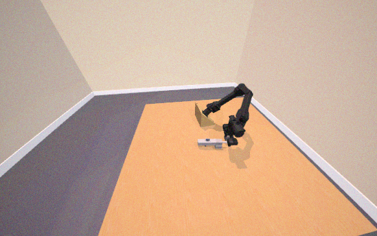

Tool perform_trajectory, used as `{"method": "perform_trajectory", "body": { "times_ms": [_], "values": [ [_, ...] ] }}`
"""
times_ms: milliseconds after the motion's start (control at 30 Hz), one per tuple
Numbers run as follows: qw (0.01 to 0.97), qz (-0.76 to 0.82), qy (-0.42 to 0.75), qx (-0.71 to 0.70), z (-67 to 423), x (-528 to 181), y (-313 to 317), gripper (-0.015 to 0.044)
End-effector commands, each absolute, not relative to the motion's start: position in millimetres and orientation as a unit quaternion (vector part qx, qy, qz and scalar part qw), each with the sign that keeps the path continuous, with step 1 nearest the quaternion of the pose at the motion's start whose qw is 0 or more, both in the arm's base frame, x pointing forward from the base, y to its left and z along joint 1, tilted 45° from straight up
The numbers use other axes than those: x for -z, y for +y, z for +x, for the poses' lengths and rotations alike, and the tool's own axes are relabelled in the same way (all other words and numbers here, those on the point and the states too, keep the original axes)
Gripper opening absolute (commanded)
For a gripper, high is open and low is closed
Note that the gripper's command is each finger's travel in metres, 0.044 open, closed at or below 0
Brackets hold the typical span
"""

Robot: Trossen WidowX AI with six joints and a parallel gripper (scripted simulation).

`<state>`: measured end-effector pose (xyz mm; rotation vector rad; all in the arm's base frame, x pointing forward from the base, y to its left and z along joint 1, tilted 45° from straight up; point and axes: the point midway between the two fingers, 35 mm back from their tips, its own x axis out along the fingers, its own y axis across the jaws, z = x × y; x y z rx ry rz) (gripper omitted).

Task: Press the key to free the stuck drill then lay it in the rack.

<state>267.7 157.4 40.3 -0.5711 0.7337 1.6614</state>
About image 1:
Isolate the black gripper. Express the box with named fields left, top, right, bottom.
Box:
left=222, top=124, right=238, bottom=147

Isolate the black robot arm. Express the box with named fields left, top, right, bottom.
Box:
left=202, top=83, right=253, bottom=138

